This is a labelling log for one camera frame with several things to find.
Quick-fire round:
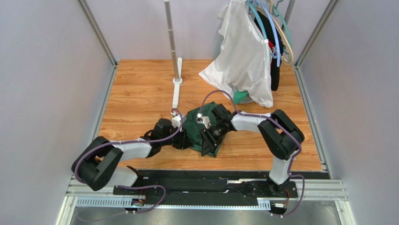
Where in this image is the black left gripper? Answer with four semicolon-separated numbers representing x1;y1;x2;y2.
161;125;193;150

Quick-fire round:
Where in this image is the dark green cloth napkin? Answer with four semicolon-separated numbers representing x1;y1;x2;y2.
183;102;221;157

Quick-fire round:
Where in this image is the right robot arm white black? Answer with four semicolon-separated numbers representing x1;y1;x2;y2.
197;104;304;186

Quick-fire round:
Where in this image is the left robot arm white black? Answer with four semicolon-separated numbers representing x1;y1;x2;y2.
71;115;192;191

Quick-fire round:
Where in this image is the teal object under garment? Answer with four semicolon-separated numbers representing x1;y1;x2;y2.
233;91;251;105

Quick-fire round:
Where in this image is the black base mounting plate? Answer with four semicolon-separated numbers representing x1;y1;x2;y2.
104;169;331;207

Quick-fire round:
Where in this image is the white rack base foot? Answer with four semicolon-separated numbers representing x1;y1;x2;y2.
172;57;183;109

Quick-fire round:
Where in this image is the white garment on rack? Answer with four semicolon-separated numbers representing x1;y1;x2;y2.
199;0;273;108

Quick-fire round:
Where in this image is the black garment on rack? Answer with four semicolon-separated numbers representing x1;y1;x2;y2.
254;11;285;92

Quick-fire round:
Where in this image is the light blue plastic hanger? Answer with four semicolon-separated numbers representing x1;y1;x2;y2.
255;0;281;68

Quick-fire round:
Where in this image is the beige wooden hanger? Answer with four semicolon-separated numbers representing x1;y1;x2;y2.
256;0;294;66

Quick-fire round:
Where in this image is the teal plastic hanger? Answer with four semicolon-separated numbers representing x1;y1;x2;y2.
249;0;295;65

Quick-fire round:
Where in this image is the silver rack pole left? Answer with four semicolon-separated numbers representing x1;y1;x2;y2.
164;0;181;83

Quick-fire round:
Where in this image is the silver rack pole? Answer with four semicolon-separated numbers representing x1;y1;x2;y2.
164;0;181;83
284;0;296;24

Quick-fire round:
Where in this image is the silver rack pole right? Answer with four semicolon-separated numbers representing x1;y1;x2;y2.
284;0;296;24

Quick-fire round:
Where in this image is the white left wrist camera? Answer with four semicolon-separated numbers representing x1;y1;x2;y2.
171;109;186;128

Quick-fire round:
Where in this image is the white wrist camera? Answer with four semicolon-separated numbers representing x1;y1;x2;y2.
171;109;186;128
196;113;210;129

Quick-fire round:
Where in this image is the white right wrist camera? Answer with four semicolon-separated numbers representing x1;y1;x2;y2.
196;113;210;129

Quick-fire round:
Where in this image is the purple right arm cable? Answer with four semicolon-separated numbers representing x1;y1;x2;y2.
199;90;306;218

